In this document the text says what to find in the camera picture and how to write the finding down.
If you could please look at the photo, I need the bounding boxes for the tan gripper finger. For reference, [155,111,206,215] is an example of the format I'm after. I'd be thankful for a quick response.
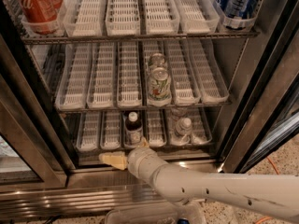
[138,137,150,147]
[99,151,127,170]

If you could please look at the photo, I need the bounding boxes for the dark bottle with white cap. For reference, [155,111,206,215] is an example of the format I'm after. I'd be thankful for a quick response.
[125,112,143,146]

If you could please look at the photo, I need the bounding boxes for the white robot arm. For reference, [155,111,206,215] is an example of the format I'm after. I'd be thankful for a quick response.
[99,141,299,224]

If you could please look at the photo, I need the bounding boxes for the clear water bottle front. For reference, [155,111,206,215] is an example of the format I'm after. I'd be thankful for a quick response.
[171,118,192,146]

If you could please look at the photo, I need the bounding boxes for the clear water bottle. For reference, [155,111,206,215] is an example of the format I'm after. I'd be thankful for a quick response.
[171,118,192,146]
[170,107,188,122]

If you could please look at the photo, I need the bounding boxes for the clear water bottle rear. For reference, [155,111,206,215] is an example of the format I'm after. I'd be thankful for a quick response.
[170,107,188,122]

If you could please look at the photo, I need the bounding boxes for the blue bottle cap in bin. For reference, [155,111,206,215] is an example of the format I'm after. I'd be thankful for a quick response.
[177,218,190,224]

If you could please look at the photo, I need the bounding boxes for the stainless steel fridge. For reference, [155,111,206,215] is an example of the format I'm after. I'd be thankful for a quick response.
[0,0,298,220]

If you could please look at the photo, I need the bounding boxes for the fridge door right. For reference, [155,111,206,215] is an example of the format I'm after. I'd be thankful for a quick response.
[221,4,299,174]

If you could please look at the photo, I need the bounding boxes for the white tray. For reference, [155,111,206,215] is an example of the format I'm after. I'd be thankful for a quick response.
[55,44,93,110]
[100,112,121,150]
[87,42,116,109]
[164,40,200,105]
[175,0,220,34]
[188,39,229,104]
[143,0,180,35]
[117,42,142,107]
[64,0,107,37]
[76,112,101,152]
[147,110,166,147]
[106,0,140,35]

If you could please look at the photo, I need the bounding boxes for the green white soda can front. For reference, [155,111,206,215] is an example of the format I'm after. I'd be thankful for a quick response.
[148,67,172,106]

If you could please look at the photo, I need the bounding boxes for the clear plastic bin on floor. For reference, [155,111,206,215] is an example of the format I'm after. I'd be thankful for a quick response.
[105,203,206,224]

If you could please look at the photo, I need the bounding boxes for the silver soda can rear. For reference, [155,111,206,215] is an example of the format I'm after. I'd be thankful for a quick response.
[148,53,167,72]

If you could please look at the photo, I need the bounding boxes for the red cola can front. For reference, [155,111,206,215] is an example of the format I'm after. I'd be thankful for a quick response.
[18,0,58,35]

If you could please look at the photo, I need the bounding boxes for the blue silver can middle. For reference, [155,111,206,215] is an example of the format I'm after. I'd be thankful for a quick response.
[224,0,249,19]

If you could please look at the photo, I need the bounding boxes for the middle wire shelf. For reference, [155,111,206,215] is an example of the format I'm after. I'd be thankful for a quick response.
[56,101,231,113]

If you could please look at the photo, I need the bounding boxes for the wire shelf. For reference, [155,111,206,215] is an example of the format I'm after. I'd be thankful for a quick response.
[56,101,231,113]
[21,31,260,45]

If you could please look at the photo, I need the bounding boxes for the orange power cable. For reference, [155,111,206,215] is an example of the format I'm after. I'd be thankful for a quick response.
[254,156,281,224]

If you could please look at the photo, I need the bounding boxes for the top wire shelf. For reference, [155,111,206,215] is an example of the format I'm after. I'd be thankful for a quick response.
[21,31,260,45]

